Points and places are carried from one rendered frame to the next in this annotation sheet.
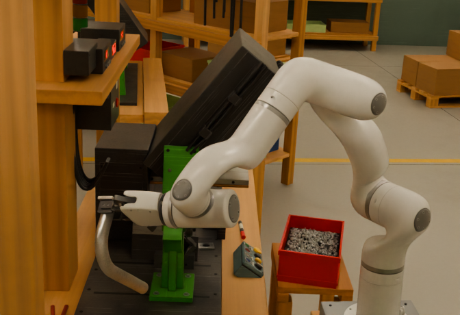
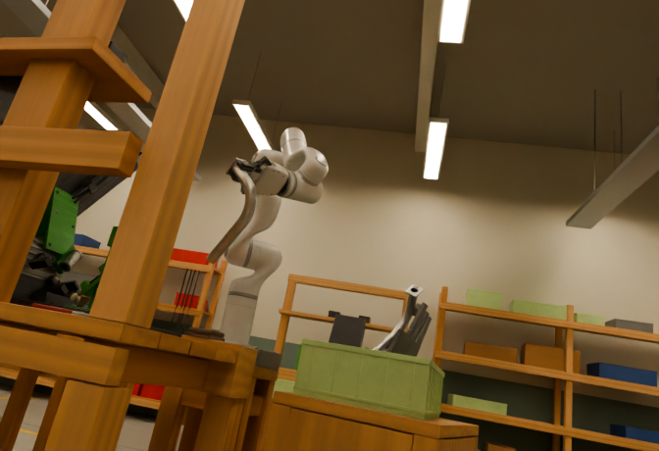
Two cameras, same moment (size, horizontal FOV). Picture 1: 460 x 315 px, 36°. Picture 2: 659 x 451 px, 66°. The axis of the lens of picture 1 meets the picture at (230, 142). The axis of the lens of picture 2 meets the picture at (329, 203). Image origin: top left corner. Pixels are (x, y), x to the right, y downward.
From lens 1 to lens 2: 2.03 m
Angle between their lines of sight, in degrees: 79
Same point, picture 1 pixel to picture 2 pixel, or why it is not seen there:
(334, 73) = not seen: hidden behind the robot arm
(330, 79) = not seen: hidden behind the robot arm
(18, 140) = (218, 77)
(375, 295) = (248, 316)
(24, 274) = (179, 206)
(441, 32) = not seen: outside the picture
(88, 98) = (143, 90)
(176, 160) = (62, 204)
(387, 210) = (267, 251)
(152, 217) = (278, 182)
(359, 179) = (261, 226)
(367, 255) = (247, 285)
